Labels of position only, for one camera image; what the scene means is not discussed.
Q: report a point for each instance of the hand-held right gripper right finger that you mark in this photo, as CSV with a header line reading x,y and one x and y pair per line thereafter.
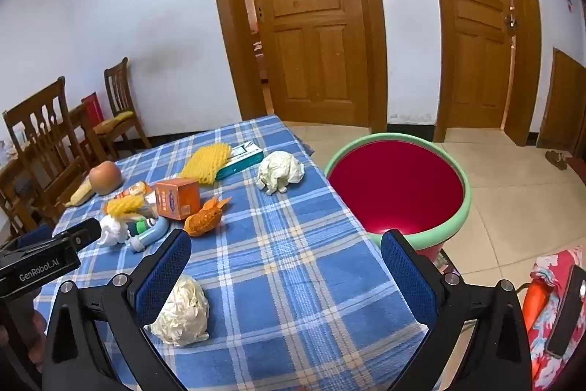
x,y
407,281

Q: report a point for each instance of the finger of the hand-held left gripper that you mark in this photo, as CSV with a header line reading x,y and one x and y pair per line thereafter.
x,y
84,231

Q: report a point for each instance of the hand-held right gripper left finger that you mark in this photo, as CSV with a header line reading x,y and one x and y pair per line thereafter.
x,y
162,276

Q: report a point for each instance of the white plastic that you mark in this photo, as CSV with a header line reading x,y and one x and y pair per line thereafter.
x,y
114,228

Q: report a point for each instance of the white paper ball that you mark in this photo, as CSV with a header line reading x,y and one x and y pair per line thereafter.
x,y
183,313
279,171

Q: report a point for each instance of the light blue curved tube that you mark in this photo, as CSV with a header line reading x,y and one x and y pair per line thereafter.
x,y
155,233

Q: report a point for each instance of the narrow yellow foam net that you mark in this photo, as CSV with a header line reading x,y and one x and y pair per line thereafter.
x,y
123,204

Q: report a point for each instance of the silver tube with green cap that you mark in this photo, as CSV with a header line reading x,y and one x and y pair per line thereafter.
x,y
143,227

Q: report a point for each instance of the orange and white snack packet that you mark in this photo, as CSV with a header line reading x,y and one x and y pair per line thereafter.
x,y
137,188

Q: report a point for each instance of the orange wrapper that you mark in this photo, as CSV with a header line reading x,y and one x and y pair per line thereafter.
x,y
203,219

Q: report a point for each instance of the small orange box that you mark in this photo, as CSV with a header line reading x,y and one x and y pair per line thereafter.
x,y
176,198

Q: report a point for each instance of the red basin with green rim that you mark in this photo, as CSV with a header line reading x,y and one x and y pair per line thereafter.
x,y
393,185

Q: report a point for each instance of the large yellow foam net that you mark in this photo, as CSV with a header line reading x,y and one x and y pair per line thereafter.
x,y
206,162

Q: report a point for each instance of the teal and white carton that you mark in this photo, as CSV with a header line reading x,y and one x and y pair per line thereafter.
x,y
242,159

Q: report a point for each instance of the person's left hand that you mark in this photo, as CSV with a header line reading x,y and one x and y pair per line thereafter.
x,y
36,331

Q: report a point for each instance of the yellow banana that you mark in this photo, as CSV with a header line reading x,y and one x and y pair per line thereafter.
x,y
80,194

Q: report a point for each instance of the pale red apple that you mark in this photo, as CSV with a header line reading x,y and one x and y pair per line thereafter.
x,y
105,176

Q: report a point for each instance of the yellow seat cushion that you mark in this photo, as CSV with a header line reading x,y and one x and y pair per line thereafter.
x,y
114,121

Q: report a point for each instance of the large wooden chair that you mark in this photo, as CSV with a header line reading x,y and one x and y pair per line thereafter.
x,y
41,120

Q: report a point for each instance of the blue plaid tablecloth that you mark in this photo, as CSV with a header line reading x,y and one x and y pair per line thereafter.
x,y
284,244

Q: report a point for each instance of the orange plastic object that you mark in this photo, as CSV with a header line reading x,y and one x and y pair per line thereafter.
x,y
534,304

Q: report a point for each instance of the wooden chair with cushion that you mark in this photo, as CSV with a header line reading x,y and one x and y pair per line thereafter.
x,y
119,93

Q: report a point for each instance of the red floral bag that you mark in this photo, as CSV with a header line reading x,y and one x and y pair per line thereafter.
x,y
547,349

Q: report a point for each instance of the brown shoes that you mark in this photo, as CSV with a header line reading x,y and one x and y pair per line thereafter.
x,y
556,159

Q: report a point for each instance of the red floor mat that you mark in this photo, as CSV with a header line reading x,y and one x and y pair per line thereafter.
x,y
577,169

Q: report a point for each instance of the wooden panel door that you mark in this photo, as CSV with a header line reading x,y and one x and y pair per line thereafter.
x,y
311,29
476,43

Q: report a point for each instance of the wooden wall panel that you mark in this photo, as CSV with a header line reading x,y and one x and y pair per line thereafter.
x,y
565,102

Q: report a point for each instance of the wooden door frame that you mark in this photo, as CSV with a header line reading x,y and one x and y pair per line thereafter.
x,y
219,6
526,52

